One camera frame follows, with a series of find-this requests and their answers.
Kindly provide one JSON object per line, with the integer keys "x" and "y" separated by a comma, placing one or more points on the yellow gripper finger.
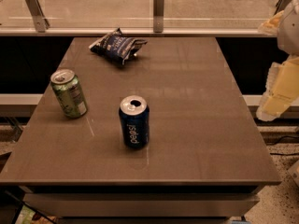
{"x": 281, "y": 89}
{"x": 270, "y": 26}

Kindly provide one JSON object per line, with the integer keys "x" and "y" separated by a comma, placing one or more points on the blue chip bag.
{"x": 117, "y": 47}

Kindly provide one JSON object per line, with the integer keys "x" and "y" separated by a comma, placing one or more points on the blue Pepsi can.
{"x": 134, "y": 114}

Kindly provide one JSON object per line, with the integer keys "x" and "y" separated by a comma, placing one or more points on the glass railing panel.
{"x": 182, "y": 14}

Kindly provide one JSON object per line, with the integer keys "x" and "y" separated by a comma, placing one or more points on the green soda can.
{"x": 68, "y": 91}

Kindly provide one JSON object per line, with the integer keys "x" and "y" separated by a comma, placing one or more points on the colourful package on floor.
{"x": 29, "y": 216}

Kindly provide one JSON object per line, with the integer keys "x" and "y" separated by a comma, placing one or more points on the middle metal railing bracket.
{"x": 158, "y": 16}

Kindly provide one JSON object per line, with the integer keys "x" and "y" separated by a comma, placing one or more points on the left metal railing bracket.
{"x": 40, "y": 21}

